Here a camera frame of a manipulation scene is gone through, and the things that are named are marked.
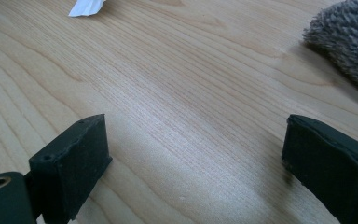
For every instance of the grey fuzzy toy garment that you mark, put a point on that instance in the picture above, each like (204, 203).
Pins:
(348, 37)

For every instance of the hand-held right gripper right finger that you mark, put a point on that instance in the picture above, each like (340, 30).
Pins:
(332, 168)

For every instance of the white crumpled sheet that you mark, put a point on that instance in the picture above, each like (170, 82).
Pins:
(85, 7)

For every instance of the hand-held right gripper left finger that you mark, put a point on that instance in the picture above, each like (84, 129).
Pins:
(71, 168)

